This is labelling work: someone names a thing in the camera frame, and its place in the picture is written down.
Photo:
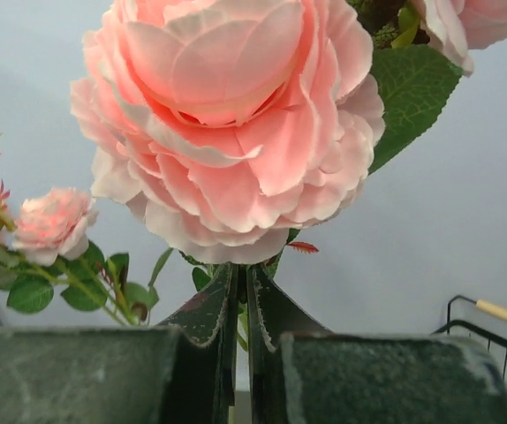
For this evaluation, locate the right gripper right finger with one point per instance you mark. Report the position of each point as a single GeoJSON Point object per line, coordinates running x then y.
{"type": "Point", "coordinates": [301, 372]}

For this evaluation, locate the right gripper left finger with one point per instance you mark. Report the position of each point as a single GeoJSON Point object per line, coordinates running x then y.
{"type": "Point", "coordinates": [181, 371]}

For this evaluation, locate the pink rose stem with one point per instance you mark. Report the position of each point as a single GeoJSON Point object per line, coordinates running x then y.
{"type": "Point", "coordinates": [45, 250]}

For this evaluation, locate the peach rose stem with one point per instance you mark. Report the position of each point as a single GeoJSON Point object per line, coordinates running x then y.
{"type": "Point", "coordinates": [226, 127]}

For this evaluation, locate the black wire basket wooden handles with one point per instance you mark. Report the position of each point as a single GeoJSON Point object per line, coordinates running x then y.
{"type": "Point", "coordinates": [480, 320]}

